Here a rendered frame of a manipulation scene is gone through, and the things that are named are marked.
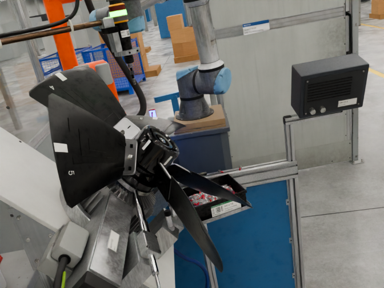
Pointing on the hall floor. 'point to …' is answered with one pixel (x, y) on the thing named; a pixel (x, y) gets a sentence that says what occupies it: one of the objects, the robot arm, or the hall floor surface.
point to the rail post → (296, 231)
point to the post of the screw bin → (210, 270)
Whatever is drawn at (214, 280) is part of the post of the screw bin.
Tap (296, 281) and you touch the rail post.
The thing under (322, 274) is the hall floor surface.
